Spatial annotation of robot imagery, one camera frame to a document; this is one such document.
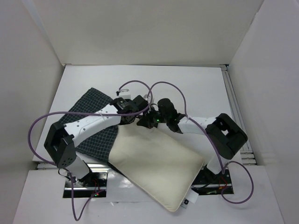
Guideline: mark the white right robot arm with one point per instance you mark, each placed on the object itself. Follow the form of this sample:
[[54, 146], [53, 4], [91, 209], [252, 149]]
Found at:
[[226, 137]]

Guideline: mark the aluminium frame rail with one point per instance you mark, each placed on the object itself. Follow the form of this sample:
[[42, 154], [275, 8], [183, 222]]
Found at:
[[199, 91]]

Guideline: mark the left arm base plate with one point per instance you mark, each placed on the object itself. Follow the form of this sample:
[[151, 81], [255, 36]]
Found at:
[[97, 186]]

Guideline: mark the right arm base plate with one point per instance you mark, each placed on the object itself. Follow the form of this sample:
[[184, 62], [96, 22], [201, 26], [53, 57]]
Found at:
[[207, 183]]

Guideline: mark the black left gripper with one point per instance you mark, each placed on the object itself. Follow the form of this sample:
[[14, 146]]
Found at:
[[123, 123]]

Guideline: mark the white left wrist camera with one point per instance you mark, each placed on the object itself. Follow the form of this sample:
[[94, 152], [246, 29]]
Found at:
[[123, 93]]

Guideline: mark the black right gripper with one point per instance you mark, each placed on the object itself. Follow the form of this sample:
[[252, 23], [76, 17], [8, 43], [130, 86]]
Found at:
[[167, 115]]

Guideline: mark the cream white pillow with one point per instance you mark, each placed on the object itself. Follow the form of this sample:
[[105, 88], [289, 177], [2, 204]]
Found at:
[[156, 163]]

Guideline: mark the dark plaid pillowcase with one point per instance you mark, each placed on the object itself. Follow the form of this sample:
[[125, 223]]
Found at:
[[94, 134]]

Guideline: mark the white pillow tag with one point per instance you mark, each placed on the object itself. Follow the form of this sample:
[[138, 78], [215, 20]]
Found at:
[[191, 197]]

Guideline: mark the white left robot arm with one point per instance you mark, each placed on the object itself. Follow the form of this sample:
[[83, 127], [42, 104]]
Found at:
[[62, 140]]

